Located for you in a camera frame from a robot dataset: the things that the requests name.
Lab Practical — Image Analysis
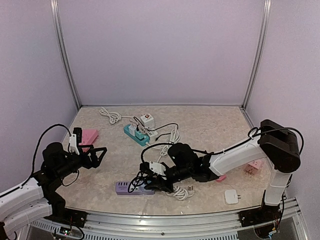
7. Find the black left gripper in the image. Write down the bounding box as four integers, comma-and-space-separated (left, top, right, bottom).
55, 144, 106, 180

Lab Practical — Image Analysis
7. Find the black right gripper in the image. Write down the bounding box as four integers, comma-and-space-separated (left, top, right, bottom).
144, 165, 192, 194

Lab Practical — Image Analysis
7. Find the pink triangular power strip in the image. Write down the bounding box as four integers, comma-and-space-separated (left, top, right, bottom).
79, 128, 99, 146

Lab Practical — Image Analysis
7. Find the white power strip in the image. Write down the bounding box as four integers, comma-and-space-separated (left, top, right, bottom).
99, 107, 158, 138

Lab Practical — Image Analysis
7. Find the purple power strip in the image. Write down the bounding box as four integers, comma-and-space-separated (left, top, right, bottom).
114, 181, 196, 202

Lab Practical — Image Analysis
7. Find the small white cube charger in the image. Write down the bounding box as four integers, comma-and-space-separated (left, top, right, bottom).
128, 124, 137, 136

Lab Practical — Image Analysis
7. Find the white cube socket adapter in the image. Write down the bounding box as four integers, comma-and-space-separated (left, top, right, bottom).
140, 113, 155, 128

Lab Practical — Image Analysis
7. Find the pink cube socket adapter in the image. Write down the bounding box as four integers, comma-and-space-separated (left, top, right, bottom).
244, 159, 264, 176

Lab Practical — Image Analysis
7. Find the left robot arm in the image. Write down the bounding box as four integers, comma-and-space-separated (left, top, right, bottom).
0, 127, 107, 240

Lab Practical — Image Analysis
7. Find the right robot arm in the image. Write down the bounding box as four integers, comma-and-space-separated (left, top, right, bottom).
139, 119, 305, 222

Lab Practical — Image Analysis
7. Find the pink flat charger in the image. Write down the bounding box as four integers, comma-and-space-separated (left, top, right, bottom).
215, 174, 227, 183

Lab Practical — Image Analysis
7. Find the white flat charger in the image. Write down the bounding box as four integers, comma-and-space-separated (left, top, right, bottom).
224, 189, 241, 205

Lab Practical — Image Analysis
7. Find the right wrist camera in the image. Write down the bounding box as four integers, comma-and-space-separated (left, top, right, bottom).
139, 161, 167, 178

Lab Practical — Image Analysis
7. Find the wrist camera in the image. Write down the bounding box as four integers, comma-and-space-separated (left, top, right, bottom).
67, 127, 82, 155
139, 161, 167, 178

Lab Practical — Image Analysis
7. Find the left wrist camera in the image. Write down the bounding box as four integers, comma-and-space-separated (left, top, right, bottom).
67, 127, 82, 155

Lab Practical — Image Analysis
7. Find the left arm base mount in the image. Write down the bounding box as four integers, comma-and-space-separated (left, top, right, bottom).
44, 192, 88, 228

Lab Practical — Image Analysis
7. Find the aluminium front rail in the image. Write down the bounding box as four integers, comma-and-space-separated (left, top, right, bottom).
18, 198, 310, 240

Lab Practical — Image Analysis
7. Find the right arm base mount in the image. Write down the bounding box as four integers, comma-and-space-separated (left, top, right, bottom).
238, 190, 283, 227

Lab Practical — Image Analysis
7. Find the right aluminium frame post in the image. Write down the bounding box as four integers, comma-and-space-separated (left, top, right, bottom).
241, 0, 272, 112

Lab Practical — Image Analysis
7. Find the aluminium frame post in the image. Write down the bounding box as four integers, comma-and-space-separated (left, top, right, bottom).
241, 0, 272, 112
50, 0, 82, 111

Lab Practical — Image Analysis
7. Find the left aluminium frame post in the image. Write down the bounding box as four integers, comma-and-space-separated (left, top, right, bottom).
50, 0, 82, 111

